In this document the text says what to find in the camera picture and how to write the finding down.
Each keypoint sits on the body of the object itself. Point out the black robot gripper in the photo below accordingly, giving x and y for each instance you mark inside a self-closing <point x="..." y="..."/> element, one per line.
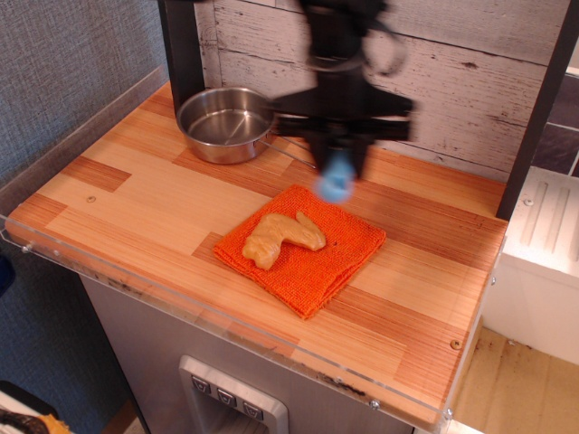
<point x="343" y="105"/>

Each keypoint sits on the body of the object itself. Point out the blue and grey toy spoon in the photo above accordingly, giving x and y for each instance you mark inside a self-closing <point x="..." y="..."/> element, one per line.
<point x="336" y="181"/>

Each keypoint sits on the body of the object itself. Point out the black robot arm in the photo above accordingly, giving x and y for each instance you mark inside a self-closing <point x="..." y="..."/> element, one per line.
<point x="337" y="30"/>

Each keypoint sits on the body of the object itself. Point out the tan toy chicken piece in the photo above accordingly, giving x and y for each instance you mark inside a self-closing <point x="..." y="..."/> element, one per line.
<point x="263" y="245"/>

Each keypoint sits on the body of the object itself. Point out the orange folded cloth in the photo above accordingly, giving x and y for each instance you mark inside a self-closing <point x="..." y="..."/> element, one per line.
<point x="306" y="280"/>

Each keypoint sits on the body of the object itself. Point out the white toy sink unit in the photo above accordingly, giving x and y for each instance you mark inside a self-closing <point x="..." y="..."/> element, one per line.
<point x="533" y="294"/>

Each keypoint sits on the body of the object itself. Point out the clear acrylic table guard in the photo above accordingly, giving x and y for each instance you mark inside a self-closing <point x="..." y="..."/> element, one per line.
<point x="390" y="344"/>

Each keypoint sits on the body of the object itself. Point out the grey toy fridge cabinet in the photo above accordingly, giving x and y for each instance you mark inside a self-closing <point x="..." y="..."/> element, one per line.
<point x="150" y="344"/>

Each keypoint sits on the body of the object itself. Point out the silver dispenser panel with buttons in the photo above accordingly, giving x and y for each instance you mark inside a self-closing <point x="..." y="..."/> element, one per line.
<point x="230" y="400"/>

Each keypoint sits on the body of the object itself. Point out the yellow object at bottom left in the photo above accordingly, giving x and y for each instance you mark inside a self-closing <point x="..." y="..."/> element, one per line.
<point x="53" y="425"/>

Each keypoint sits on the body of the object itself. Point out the stainless steel pot with handle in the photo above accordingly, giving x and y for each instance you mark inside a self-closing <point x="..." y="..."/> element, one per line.
<point x="232" y="125"/>

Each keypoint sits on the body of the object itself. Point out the dark vertical post left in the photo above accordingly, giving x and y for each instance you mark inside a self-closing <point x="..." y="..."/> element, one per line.
<point x="182" y="47"/>

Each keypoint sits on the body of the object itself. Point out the dark vertical post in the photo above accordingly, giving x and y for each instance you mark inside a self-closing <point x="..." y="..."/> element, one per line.
<point x="182" y="47"/>
<point x="545" y="100"/>

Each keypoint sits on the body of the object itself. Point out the dark vertical post right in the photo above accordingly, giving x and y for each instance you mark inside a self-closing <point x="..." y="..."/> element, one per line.
<point x="545" y="100"/>

